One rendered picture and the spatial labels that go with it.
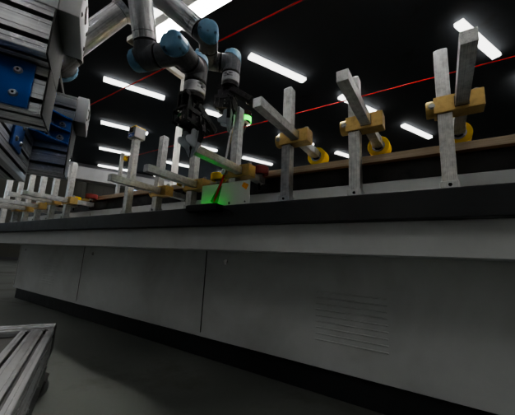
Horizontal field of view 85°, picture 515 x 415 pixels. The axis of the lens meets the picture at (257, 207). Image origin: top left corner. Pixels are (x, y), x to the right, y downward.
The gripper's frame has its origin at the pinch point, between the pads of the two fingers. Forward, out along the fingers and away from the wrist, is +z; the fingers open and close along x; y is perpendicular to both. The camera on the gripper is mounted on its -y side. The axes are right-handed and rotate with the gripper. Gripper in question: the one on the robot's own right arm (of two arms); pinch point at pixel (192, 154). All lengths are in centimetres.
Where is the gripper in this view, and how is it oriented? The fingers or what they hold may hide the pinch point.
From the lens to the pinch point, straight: 97.8
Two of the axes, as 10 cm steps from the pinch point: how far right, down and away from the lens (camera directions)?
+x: 8.4, -0.6, -5.4
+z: -0.6, 9.8, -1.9
